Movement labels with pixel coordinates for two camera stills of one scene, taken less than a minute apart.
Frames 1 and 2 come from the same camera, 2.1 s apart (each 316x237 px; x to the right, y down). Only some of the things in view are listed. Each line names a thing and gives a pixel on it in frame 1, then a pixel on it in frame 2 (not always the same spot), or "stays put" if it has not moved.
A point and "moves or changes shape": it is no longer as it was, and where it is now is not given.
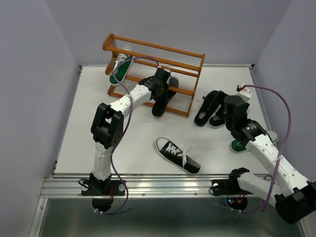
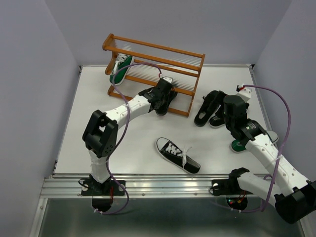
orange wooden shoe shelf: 157,76 stays put
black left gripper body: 166,87 -> 163,99
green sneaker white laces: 122,70 stays put
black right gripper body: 229,123 stays put
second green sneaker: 239,147 stays put
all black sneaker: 161,98 moves or changes shape
